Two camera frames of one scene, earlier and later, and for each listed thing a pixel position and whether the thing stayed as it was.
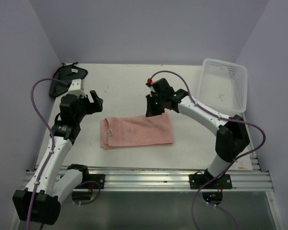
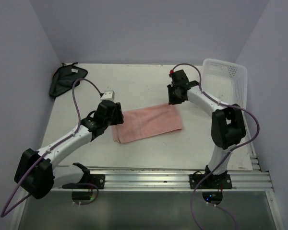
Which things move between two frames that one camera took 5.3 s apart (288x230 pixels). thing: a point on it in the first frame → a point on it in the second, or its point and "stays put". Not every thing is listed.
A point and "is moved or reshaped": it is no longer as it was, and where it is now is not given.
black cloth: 68,73 stays put
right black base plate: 197,180 stays put
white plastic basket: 222,86 stays put
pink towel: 136,130 is moved or reshaped
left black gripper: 94,107 → 118,118
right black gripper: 150,111 → 172,101
